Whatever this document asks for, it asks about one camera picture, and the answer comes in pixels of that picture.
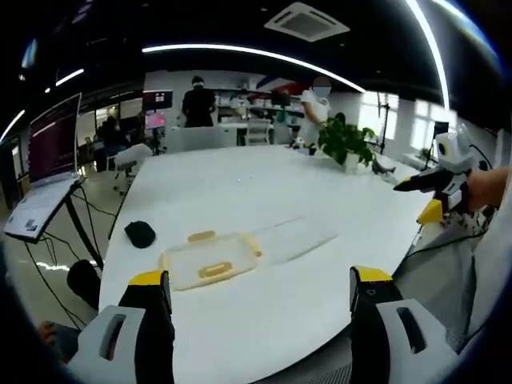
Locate black tripod stand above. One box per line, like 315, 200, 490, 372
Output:
374, 90, 392, 155

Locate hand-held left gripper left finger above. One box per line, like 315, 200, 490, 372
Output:
66, 270, 176, 384

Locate open laptop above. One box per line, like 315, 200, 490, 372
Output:
3, 93, 83, 244

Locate black laptop stand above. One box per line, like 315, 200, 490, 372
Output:
39, 182, 106, 274

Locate white padded chair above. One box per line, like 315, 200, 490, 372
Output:
113, 142, 154, 196

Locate white storage shelf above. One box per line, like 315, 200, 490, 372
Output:
211, 86, 306, 135

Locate white office chair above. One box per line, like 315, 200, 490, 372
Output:
242, 118, 274, 147

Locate short ceiling light strip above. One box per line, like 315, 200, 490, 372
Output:
54, 68, 86, 88

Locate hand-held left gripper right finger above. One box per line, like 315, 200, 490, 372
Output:
349, 264, 461, 384

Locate white desk partition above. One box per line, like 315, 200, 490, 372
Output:
165, 126, 226, 154

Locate ceiling air conditioner vent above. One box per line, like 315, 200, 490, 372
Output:
263, 1, 351, 43

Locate person's right hand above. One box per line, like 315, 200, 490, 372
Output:
466, 166, 512, 211

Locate black cable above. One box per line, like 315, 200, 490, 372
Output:
401, 233, 488, 262

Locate clear food container yellow latches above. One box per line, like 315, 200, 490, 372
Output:
158, 229, 264, 292

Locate pink screen monitor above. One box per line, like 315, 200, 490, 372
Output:
144, 111, 167, 130

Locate long curved ceiling light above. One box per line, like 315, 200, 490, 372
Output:
142, 44, 366, 94
404, 0, 452, 110

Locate green potted plant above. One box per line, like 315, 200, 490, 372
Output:
317, 116, 379, 174

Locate black round object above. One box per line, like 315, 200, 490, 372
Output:
123, 220, 156, 249

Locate clear plastic container lid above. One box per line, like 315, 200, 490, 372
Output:
258, 217, 338, 267

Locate small black yellow device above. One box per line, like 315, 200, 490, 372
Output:
290, 137, 318, 156

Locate black round stool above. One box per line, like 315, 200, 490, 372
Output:
66, 258, 102, 311

